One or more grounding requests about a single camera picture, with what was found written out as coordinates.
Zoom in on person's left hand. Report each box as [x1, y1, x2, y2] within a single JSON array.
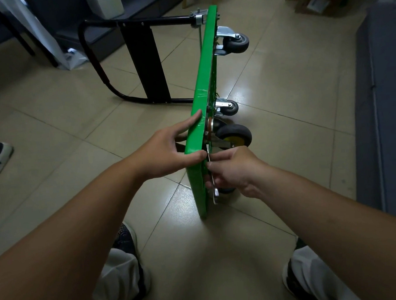
[[124, 109, 209, 183]]

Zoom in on person's right hand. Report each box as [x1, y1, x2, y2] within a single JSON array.
[[204, 144, 273, 202]]

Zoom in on silver wrench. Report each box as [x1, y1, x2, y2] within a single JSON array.
[[206, 144, 220, 206]]

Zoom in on green platform trolley deck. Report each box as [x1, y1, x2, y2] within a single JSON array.
[[77, 4, 228, 225]]

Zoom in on person's left forearm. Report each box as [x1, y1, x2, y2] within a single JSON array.
[[0, 159, 149, 300]]

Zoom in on person's right forearm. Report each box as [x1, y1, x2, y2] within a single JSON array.
[[256, 162, 396, 300]]

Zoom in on person's dark shoe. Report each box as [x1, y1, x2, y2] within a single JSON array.
[[111, 221, 153, 300], [280, 236, 320, 300]]

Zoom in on person's light trousers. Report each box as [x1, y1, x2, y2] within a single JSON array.
[[81, 238, 362, 300]]

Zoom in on white box on shelf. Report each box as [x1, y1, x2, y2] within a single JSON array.
[[85, 0, 126, 21]]

